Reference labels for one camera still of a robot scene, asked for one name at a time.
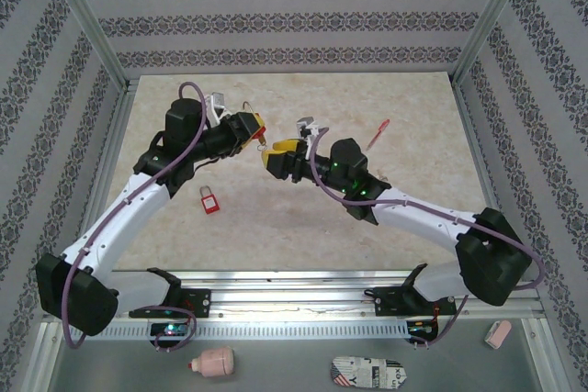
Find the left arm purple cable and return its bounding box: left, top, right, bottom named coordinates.
left=62, top=82, right=206, bottom=353

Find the aluminium table side rail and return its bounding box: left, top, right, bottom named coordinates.
left=66, top=79, right=139, bottom=274
left=452, top=78, right=502, bottom=214

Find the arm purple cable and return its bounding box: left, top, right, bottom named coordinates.
left=310, top=128, right=547, bottom=350
left=62, top=82, right=206, bottom=353

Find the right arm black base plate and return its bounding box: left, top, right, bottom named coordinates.
left=365, top=285, right=458, bottom=319

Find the patterned pencil case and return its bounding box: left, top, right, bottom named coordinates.
left=329, top=354, right=408, bottom=391

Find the aluminium frame post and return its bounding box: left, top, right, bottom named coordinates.
left=39, top=0, right=130, bottom=90
left=451, top=0, right=537, bottom=84

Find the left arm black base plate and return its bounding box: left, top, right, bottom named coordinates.
left=130, top=287, right=212, bottom=319

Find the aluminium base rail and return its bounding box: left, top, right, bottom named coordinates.
left=43, top=267, right=552, bottom=319

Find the pink bottle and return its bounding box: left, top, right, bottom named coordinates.
left=187, top=346, right=236, bottom=377

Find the red padlock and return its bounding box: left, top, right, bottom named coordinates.
left=242, top=100, right=267, bottom=140
left=198, top=185, right=221, bottom=216

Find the red pen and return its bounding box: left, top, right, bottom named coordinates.
left=366, top=118, right=391, bottom=151

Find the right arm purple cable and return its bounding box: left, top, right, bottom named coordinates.
left=310, top=128, right=547, bottom=350

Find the slotted cable duct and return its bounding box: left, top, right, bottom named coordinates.
left=62, top=320, right=410, bottom=341

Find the pink white small box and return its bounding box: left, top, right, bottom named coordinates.
left=483, top=319, right=513, bottom=350

